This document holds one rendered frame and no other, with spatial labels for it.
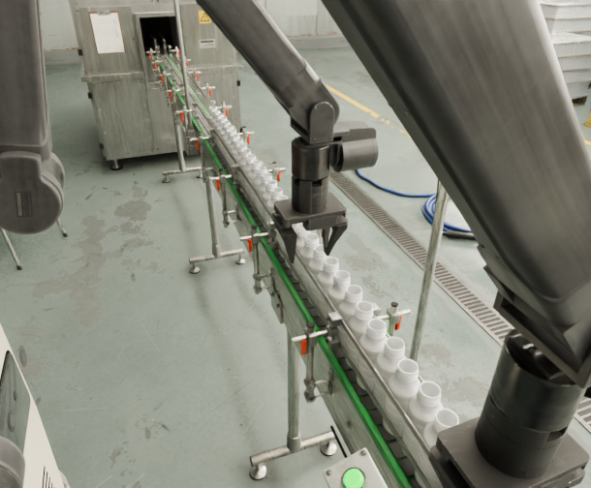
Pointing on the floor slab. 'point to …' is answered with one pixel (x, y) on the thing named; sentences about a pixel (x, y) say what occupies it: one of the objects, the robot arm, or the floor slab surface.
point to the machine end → (144, 91)
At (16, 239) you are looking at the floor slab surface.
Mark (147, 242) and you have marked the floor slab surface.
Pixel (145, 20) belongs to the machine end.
